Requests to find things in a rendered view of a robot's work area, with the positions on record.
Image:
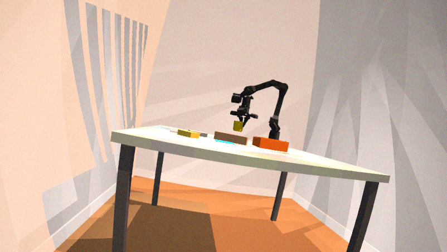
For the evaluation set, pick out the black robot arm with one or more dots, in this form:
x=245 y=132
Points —
x=249 y=90

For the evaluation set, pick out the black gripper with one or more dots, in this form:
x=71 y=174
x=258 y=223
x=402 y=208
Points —
x=246 y=114

